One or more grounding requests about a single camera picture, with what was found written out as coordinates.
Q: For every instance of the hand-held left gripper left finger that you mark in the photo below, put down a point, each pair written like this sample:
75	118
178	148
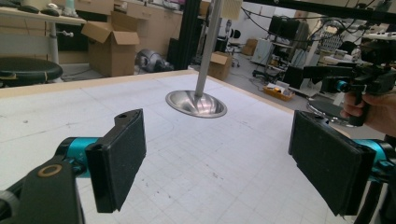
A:
121	155

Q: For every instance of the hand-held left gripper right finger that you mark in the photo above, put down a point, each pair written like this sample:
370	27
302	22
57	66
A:
327	158

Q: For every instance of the metal hook stand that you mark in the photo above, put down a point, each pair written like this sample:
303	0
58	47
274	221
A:
199	105

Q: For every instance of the yellow tray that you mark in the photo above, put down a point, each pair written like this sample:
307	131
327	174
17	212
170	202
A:
278	93

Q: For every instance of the black monitor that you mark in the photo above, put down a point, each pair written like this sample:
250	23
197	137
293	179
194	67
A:
285	27

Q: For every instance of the white grid mat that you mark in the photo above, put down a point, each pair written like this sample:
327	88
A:
202	155

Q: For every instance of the grey rounded device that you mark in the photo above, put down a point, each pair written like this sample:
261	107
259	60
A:
152	62

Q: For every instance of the black office chair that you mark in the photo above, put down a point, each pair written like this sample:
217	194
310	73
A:
235	34

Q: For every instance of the open cardboard box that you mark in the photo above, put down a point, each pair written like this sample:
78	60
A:
109	56

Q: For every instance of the small cardboard box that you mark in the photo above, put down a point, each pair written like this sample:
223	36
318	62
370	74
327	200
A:
219	67

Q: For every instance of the black round stool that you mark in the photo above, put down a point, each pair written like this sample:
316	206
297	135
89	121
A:
28	70

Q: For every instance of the white-legged desk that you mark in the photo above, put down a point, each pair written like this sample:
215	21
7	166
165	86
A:
31	17

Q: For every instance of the black frame beam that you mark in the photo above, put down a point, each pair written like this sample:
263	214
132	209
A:
327	11

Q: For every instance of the black frame strut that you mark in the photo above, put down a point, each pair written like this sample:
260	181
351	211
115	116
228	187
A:
188	34

